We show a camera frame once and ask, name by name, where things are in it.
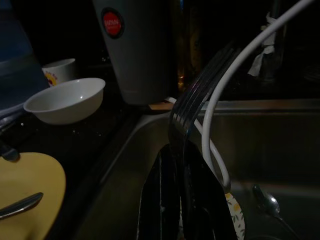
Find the stainless steel sink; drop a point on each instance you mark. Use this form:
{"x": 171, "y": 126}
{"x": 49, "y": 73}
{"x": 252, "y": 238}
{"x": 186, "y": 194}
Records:
{"x": 262, "y": 140}

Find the yellow dinner plate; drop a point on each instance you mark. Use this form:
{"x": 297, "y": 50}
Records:
{"x": 32, "y": 175}

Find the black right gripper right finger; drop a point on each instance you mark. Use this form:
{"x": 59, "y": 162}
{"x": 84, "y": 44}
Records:
{"x": 205, "y": 200}

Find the lemon print plate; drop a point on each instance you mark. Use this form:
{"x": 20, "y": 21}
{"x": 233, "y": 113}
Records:
{"x": 237, "y": 215}

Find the white printed mug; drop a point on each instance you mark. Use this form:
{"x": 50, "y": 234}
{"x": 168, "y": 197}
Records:
{"x": 65, "y": 70}

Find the small brown block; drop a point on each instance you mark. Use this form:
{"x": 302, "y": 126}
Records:
{"x": 160, "y": 106}

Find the white bowl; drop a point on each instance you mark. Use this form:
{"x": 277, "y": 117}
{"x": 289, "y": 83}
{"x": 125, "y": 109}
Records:
{"x": 67, "y": 105}

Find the chrome faucet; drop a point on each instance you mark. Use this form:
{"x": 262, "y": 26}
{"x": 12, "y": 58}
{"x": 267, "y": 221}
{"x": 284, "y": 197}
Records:
{"x": 277, "y": 50}

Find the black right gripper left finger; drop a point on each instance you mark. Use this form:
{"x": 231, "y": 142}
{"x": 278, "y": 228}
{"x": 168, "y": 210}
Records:
{"x": 160, "y": 200}

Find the translucent plastic food container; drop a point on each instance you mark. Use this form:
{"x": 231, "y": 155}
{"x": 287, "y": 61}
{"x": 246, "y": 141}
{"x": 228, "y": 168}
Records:
{"x": 17, "y": 62}

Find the silver metal fork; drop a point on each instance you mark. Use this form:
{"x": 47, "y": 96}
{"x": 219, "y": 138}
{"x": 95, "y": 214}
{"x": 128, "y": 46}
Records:
{"x": 200, "y": 87}

